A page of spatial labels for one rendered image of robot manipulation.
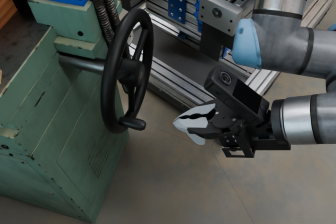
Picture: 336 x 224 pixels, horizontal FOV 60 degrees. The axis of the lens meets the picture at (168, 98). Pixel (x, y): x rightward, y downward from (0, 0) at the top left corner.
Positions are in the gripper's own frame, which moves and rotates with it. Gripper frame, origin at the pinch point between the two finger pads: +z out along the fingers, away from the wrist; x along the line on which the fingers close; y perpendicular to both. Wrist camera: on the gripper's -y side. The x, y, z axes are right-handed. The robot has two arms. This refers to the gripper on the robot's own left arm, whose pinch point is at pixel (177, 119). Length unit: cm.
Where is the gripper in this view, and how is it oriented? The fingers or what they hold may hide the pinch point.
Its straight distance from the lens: 57.5
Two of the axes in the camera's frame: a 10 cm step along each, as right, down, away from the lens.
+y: 4.6, 7.4, 4.9
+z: -8.0, 1.1, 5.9
